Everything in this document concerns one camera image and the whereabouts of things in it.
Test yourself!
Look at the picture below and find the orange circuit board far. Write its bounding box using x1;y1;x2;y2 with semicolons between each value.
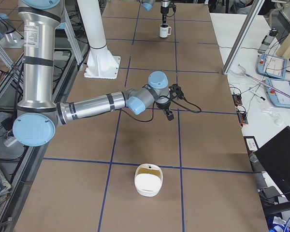
232;93;242;106

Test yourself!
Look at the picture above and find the white oval bowl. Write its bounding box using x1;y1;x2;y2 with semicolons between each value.
134;163;163;197

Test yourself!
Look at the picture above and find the orange circuit board near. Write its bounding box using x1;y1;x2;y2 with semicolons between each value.
237;111;248;127

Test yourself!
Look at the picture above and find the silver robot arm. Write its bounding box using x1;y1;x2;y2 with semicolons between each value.
13;0;174;146
141;0;171;25

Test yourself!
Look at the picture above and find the teach pendant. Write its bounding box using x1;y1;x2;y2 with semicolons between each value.
257;54;287;79
265;78;290;108

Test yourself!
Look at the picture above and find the white pedestal base plate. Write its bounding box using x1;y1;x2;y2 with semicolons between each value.
84;54;121;79

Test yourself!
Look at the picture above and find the near teach pendant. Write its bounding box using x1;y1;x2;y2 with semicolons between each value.
265;78;290;108

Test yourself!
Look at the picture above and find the grey aluminium frame post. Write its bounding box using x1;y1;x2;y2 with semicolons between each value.
222;0;264;74

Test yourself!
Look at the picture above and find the black laptop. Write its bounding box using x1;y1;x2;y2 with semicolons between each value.
256;126;290;201

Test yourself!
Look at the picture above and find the white pedestal column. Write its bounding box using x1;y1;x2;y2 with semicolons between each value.
77;0;107;61

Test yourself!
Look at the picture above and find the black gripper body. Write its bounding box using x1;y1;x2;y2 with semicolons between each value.
160;0;170;15
156;96;171;112

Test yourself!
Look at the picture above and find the orange circuit board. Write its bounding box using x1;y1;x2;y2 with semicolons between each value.
237;111;248;127
232;93;242;106

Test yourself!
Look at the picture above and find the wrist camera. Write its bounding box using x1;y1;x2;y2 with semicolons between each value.
169;84;186;100
168;4;176;17

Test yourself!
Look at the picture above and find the far teach pendant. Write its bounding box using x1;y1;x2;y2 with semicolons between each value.
257;54;287;79

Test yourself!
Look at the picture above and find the white ribbed HOME mug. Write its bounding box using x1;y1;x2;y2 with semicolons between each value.
159;24;172;38

